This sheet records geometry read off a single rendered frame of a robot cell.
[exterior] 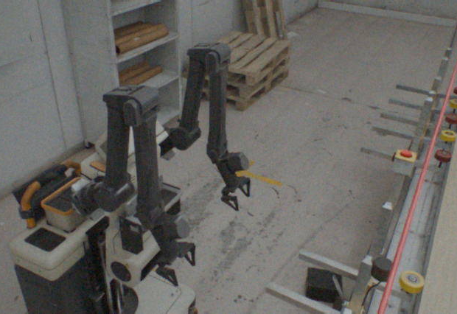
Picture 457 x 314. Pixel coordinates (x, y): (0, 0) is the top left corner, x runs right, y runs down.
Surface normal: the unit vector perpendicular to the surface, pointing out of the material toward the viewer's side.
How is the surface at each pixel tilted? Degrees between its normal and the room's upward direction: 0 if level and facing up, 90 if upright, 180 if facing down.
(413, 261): 0
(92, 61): 90
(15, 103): 90
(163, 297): 0
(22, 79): 90
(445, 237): 0
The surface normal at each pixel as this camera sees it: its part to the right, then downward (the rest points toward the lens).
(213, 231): 0.04, -0.84
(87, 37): -0.48, 0.46
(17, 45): 0.88, 0.28
